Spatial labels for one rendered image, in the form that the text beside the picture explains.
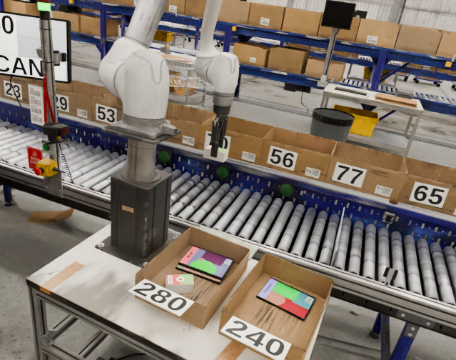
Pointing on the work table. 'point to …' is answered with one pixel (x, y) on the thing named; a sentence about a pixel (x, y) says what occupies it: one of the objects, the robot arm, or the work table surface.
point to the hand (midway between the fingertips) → (217, 148)
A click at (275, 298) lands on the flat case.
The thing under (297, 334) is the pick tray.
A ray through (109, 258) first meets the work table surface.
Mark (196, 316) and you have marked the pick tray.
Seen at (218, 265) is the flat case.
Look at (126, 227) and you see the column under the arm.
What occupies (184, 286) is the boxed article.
